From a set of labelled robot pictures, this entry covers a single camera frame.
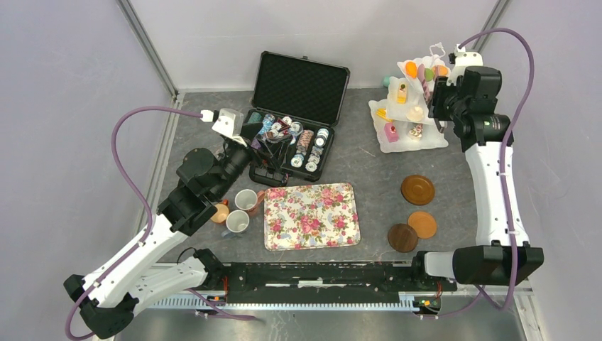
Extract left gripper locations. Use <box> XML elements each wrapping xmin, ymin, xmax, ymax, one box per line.
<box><xmin>212</xmin><ymin>121</ymin><xmax>292</xmax><ymax>200</ymax></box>

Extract yellow round biscuit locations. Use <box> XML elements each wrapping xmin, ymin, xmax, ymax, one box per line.
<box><xmin>432</xmin><ymin>65</ymin><xmax>449</xmax><ymax>77</ymax></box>

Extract green round macaron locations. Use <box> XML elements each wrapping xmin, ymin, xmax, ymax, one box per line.
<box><xmin>423</xmin><ymin>68</ymin><xmax>434</xmax><ymax>82</ymax></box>

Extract cream round pudding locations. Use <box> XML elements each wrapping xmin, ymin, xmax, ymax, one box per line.
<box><xmin>406</xmin><ymin>106</ymin><xmax>425</xmax><ymax>122</ymax></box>

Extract sprinkled strawberry cake slice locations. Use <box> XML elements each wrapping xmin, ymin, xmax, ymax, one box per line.
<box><xmin>407</xmin><ymin>124</ymin><xmax>423</xmax><ymax>141</ymax></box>

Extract orange pastry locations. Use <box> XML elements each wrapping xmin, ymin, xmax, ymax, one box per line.
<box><xmin>405</xmin><ymin>61</ymin><xmax>418</xmax><ymax>79</ymax></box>

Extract yellow cake with green fruit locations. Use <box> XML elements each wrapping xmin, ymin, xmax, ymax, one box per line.
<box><xmin>397</xmin><ymin>82</ymin><xmax>408</xmax><ymax>104</ymax></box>

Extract pink strawberry cake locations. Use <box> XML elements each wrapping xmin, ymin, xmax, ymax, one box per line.
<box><xmin>383</xmin><ymin>122</ymin><xmax>399</xmax><ymax>143</ymax></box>

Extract yellow kiwi cake slice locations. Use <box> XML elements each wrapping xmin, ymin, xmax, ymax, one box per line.
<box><xmin>376</xmin><ymin>108</ymin><xmax>393</xmax><ymax>123</ymax></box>

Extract pink-handled metal tongs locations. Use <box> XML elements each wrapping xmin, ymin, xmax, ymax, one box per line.
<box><xmin>417</xmin><ymin>64</ymin><xmax>437</xmax><ymax>104</ymax></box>

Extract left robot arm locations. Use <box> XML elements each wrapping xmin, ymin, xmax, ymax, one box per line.
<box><xmin>63</xmin><ymin>122</ymin><xmax>272</xmax><ymax>339</ymax></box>

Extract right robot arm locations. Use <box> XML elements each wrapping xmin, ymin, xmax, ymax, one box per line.
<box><xmin>410</xmin><ymin>66</ymin><xmax>544</xmax><ymax>290</ymax></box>

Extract black poker chip case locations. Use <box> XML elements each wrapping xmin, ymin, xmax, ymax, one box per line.
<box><xmin>244</xmin><ymin>51</ymin><xmax>350</xmax><ymax>187</ymax></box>

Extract pink mug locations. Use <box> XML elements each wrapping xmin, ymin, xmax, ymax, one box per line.
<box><xmin>234</xmin><ymin>189</ymin><xmax>266</xmax><ymax>217</ymax></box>

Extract white three-tier cake stand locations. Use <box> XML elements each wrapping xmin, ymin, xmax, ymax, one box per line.
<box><xmin>368</xmin><ymin>43</ymin><xmax>450</xmax><ymax>153</ymax></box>

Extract grey white mug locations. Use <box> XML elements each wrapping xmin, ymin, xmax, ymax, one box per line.
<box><xmin>221</xmin><ymin>210</ymin><xmax>250</xmax><ymax>238</ymax></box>

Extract orange mug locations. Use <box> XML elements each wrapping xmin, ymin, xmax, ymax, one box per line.
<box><xmin>211</xmin><ymin>200</ymin><xmax>230</xmax><ymax>224</ymax></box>

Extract floral serving tray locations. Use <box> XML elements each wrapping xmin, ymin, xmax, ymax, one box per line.
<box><xmin>263</xmin><ymin>183</ymin><xmax>361</xmax><ymax>251</ymax></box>

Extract medium brown wooden coaster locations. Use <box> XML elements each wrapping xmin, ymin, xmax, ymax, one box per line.
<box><xmin>400</xmin><ymin>174</ymin><xmax>435</xmax><ymax>206</ymax></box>

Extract light orange wooden coaster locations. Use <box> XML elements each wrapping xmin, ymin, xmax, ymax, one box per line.
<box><xmin>407</xmin><ymin>211</ymin><xmax>437</xmax><ymax>239</ymax></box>

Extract dark brown wooden coaster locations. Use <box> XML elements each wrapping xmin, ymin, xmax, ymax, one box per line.
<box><xmin>387</xmin><ymin>224</ymin><xmax>419</xmax><ymax>253</ymax></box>

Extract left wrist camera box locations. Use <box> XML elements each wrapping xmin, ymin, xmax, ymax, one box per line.
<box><xmin>212</xmin><ymin>108</ymin><xmax>247</xmax><ymax>147</ymax></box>

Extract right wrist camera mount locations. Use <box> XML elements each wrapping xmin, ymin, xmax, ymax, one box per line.
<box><xmin>447</xmin><ymin>45</ymin><xmax>483</xmax><ymax>86</ymax></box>

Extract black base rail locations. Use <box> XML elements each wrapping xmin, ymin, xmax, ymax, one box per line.
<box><xmin>190</xmin><ymin>248</ymin><xmax>457</xmax><ymax>307</ymax></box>

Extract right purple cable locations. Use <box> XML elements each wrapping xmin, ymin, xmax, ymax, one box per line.
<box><xmin>420</xmin><ymin>27</ymin><xmax>536</xmax><ymax>321</ymax></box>

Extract purple cable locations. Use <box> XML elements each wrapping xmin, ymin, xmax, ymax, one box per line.
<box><xmin>420</xmin><ymin>27</ymin><xmax>536</xmax><ymax>321</ymax></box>
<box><xmin>64</xmin><ymin>106</ymin><xmax>215</xmax><ymax>341</ymax></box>

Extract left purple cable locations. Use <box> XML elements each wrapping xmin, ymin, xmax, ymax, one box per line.
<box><xmin>64</xmin><ymin>106</ymin><xmax>215</xmax><ymax>341</ymax></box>

